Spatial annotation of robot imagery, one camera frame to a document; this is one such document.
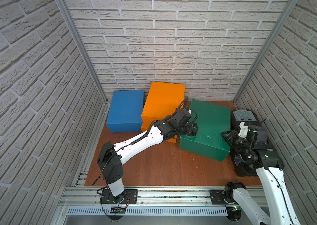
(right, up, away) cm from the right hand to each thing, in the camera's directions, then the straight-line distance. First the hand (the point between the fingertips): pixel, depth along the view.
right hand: (223, 134), depth 73 cm
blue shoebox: (-63, +13, +40) cm, 76 cm away
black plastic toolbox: (+16, +9, +15) cm, 24 cm away
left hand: (-13, +3, +1) cm, 13 cm away
